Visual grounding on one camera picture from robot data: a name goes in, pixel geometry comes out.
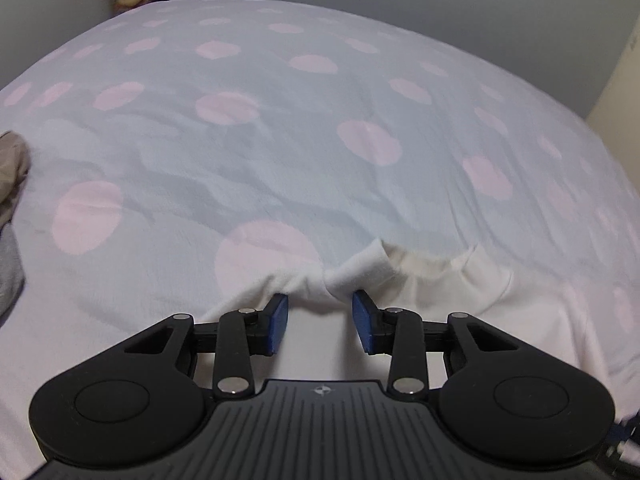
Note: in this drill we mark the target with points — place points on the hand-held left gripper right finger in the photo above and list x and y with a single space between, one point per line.
362 322

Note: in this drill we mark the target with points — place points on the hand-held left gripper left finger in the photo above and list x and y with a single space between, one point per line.
277 322

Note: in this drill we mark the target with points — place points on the white sweatshirt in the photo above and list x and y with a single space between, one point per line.
475 300

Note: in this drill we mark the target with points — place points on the pink dotted bed sheet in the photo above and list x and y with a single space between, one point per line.
300 160

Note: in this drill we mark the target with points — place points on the grey garment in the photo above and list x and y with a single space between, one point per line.
10 270

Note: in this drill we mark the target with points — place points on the beige garment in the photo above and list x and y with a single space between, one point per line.
12 160

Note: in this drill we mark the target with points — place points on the beige furniture panel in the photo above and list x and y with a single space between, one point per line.
617 100

